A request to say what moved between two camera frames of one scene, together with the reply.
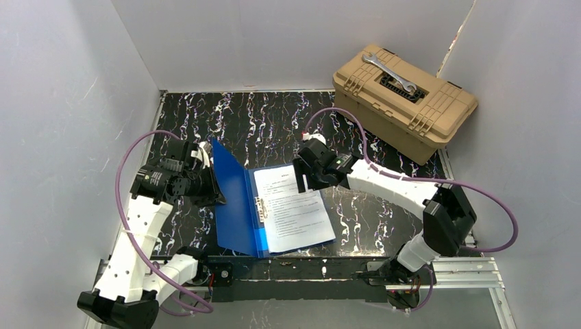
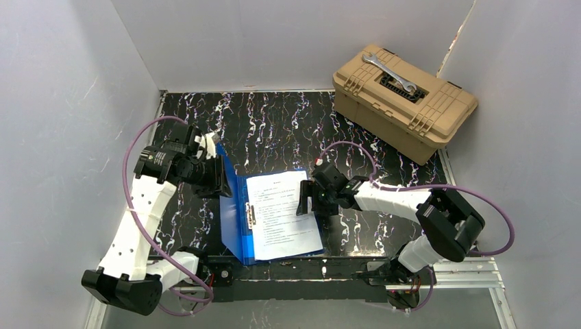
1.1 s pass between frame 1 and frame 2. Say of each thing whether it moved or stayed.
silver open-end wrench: stayed
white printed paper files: moved
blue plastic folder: moved
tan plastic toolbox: stayed
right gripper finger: moved
